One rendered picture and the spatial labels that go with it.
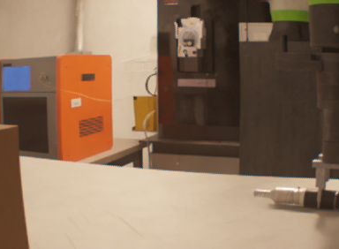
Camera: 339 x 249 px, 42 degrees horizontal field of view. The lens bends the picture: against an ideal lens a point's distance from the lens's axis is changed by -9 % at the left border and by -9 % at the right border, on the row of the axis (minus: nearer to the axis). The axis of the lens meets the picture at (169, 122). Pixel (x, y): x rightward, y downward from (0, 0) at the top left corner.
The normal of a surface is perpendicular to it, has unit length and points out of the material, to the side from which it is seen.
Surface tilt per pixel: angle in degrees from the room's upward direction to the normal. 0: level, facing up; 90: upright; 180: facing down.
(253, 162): 90
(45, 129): 90
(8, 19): 90
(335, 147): 90
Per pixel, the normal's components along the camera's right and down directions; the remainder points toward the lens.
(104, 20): -0.36, 0.11
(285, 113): -0.65, 0.10
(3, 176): 0.92, 0.04
